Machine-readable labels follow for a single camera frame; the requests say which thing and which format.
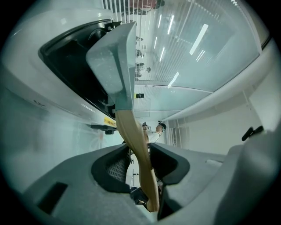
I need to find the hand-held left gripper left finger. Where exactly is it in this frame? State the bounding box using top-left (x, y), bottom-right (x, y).
top-left (21, 144), bottom-right (155, 225)

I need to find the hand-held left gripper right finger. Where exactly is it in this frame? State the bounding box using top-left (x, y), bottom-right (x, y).
top-left (148, 131), bottom-right (281, 225)

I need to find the white stove with black top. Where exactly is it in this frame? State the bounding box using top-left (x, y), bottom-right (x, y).
top-left (4, 7), bottom-right (123, 135)

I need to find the grey frying pan wooden handle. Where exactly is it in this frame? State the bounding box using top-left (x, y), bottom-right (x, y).
top-left (85, 21), bottom-right (160, 213)

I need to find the frosted glass partition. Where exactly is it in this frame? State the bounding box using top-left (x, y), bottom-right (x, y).
top-left (133, 0), bottom-right (271, 93)

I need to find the black handle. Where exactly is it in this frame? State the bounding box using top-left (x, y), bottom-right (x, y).
top-left (241, 125), bottom-right (264, 142)

